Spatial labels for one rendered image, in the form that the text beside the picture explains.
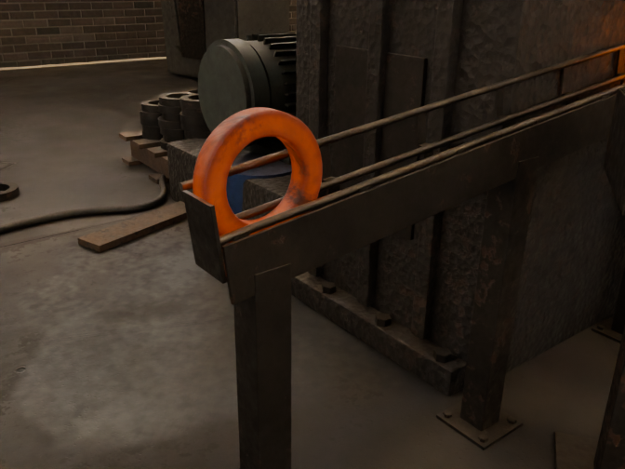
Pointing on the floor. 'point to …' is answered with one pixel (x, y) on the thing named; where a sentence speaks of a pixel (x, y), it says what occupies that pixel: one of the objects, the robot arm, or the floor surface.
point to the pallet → (165, 129)
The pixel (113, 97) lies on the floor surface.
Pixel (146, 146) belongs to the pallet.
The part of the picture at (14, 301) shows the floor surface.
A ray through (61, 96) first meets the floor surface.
